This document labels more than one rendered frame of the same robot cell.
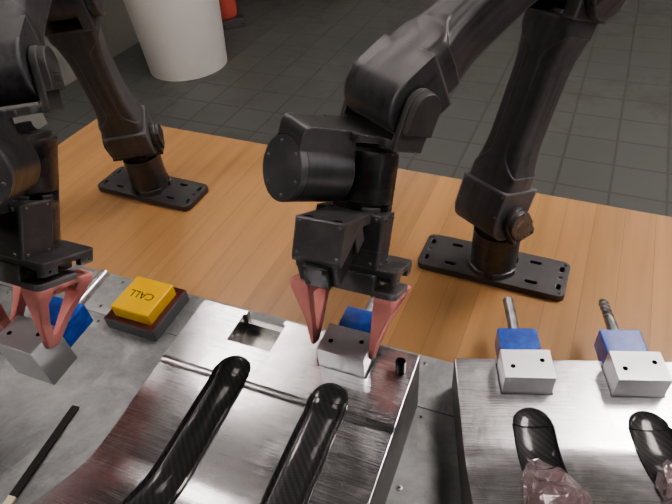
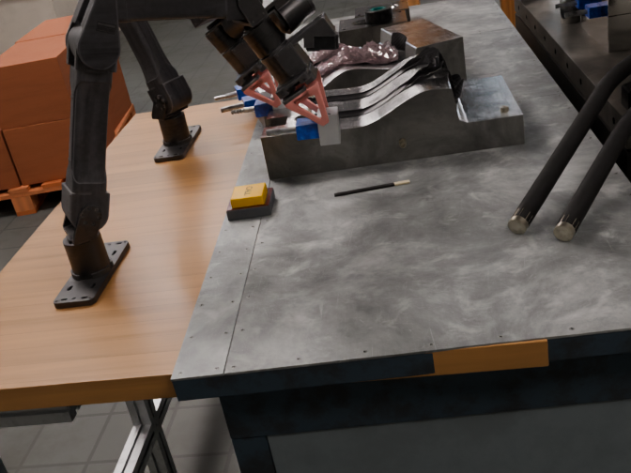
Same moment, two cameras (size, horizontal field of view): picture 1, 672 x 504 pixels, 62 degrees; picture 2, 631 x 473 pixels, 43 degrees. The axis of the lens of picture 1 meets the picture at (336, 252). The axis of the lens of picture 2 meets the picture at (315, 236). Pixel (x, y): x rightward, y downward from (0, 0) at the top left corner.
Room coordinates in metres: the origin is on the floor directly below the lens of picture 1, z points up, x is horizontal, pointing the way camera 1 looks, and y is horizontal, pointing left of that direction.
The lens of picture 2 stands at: (0.85, 1.58, 1.40)
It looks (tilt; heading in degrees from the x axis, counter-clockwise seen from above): 27 degrees down; 252
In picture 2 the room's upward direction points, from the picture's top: 11 degrees counter-clockwise
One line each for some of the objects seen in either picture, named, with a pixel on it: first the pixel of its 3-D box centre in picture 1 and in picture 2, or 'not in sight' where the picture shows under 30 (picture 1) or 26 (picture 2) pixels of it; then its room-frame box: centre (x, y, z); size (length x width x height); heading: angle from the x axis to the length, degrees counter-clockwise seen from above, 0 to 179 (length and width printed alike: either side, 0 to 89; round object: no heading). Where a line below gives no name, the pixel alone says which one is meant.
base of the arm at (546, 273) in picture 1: (495, 246); (175, 129); (0.56, -0.22, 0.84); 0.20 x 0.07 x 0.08; 62
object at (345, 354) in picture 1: (363, 324); (260, 108); (0.40, -0.02, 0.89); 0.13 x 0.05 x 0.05; 154
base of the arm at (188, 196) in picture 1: (146, 171); (87, 254); (0.84, 0.31, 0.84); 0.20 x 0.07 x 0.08; 62
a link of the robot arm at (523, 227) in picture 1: (497, 213); (171, 102); (0.56, -0.21, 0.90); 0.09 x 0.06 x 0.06; 32
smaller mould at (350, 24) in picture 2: not in sight; (374, 32); (-0.14, -0.59, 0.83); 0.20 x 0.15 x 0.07; 154
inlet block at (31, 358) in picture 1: (67, 315); (302, 129); (0.42, 0.29, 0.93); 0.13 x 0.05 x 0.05; 155
